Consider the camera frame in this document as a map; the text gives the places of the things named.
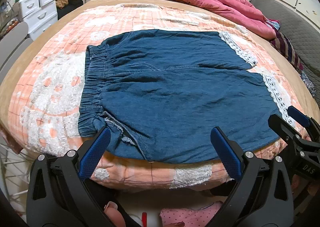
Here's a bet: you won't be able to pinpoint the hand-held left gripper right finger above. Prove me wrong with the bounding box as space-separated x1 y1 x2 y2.
210 127 294 227

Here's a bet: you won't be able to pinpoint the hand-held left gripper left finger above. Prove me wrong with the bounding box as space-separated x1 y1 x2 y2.
26 127 118 227

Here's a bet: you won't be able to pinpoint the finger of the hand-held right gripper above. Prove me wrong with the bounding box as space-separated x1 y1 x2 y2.
287 106 320 143
268 114 304 151

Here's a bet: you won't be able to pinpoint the blue denim lace-trimmed pants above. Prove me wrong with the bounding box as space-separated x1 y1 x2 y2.
78 30 298 164

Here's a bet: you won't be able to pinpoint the grey speckled cloth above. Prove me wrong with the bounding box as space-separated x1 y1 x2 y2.
300 71 316 96

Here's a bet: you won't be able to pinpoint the dark striped cloth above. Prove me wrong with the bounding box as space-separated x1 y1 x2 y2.
270 30 304 71

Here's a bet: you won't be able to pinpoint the pink dotted cloth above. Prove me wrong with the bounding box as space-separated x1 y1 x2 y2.
160 201 224 227

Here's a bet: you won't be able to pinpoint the peach plaid bear blanket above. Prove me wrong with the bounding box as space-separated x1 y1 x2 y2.
7 4 310 190

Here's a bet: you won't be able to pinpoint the grey quilted cover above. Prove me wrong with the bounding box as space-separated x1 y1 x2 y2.
250 0 320 78

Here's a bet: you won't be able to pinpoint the turquoise patterned cloth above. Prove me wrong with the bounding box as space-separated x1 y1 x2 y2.
266 19 282 30

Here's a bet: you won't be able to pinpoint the tan bed sheet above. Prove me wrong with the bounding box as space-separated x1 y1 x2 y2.
0 0 320 148

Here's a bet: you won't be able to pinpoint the grey chair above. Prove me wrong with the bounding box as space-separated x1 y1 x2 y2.
0 21 34 75

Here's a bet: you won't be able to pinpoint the white drawer cabinet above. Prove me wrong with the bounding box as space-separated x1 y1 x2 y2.
18 0 59 41

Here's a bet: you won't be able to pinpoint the brown plush toy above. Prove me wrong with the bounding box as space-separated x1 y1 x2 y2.
55 0 77 10

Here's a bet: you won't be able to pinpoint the white wire rack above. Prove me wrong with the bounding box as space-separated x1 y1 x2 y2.
0 140 33 207

